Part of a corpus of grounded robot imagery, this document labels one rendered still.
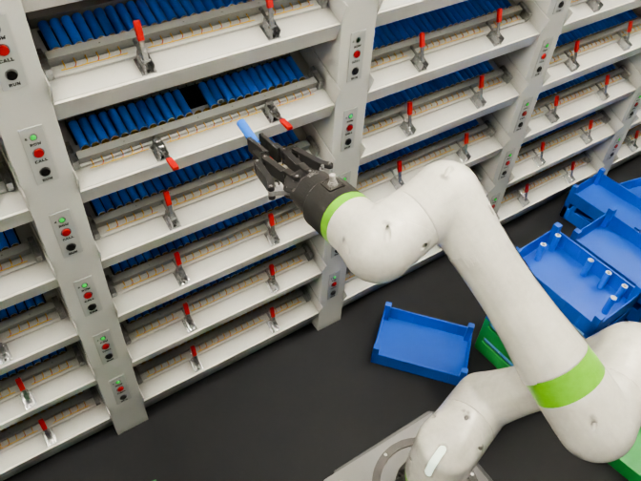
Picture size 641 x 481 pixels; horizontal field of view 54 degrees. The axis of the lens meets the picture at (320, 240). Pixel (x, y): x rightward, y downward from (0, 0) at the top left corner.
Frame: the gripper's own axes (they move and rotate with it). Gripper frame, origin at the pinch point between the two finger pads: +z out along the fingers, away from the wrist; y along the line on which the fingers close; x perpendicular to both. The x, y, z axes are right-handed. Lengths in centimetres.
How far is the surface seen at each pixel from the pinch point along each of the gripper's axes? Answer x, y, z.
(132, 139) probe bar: 3.4, 17.2, 24.9
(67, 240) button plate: 18.8, 35.6, 21.9
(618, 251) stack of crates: 72, -115, -11
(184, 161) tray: 10.4, 8.3, 22.0
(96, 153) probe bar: 3.6, 24.7, 24.4
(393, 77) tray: 8, -49, 23
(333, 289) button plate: 79, -35, 33
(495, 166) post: 56, -100, 31
